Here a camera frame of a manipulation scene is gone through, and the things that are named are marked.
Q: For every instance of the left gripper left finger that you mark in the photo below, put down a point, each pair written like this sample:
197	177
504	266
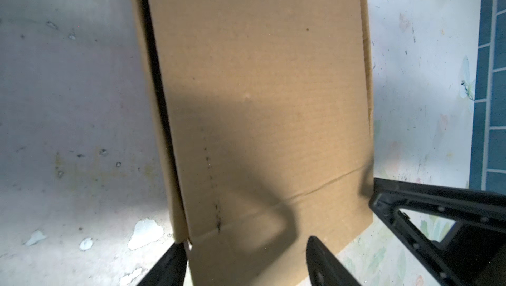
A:
169	270

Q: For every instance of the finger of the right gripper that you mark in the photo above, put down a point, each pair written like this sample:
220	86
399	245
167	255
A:
473	251

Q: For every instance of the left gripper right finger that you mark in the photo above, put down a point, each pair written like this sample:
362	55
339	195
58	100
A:
324	269

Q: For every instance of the brown cardboard box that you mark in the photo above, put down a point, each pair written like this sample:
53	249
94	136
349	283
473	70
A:
263	116

